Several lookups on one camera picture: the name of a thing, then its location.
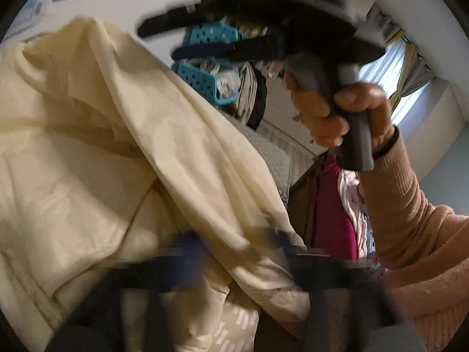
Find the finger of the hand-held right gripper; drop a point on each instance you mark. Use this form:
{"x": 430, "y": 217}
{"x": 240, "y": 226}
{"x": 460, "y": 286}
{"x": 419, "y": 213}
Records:
{"x": 234, "y": 49}
{"x": 176, "y": 20}

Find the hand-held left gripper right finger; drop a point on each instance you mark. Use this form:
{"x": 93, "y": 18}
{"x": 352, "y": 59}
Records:
{"x": 284, "y": 244}

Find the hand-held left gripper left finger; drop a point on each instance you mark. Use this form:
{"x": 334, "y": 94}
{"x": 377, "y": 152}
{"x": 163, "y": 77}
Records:
{"x": 188, "y": 255}

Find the cream garment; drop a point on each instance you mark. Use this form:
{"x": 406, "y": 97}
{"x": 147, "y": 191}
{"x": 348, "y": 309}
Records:
{"x": 102, "y": 146}

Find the person's right forearm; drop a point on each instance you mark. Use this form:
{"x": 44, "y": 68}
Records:
{"x": 399, "y": 205}

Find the pile of folded clothes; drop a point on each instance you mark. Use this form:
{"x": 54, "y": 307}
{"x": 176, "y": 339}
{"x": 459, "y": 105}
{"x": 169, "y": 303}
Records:
{"x": 249, "y": 88}

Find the person's right hand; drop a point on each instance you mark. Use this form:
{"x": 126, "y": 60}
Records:
{"x": 373, "y": 104}

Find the blue perforated plastic basket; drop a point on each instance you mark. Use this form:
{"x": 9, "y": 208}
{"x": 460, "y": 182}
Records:
{"x": 198, "y": 80}
{"x": 210, "y": 33}

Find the brown cloth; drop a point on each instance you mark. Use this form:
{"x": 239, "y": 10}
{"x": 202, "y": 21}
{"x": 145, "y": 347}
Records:
{"x": 302, "y": 205}

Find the magenta cloth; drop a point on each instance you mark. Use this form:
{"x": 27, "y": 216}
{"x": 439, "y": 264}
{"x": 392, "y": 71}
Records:
{"x": 333, "y": 209}

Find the white patterned cloth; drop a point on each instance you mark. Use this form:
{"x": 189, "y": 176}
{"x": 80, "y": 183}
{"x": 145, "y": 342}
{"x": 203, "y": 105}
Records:
{"x": 357, "y": 212}

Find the grey patterned pillow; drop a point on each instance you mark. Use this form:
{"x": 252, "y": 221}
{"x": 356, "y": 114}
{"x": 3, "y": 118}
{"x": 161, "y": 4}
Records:
{"x": 273, "y": 161}

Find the beige patterned bedsheet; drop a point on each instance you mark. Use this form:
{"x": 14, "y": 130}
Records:
{"x": 234, "y": 326}

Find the grey and yellow curtain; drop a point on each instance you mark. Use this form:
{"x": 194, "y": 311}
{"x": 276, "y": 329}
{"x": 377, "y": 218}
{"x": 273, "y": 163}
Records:
{"x": 410, "y": 62}

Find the black wrist band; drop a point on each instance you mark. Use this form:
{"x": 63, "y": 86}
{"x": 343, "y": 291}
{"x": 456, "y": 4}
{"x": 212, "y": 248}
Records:
{"x": 388, "y": 146}

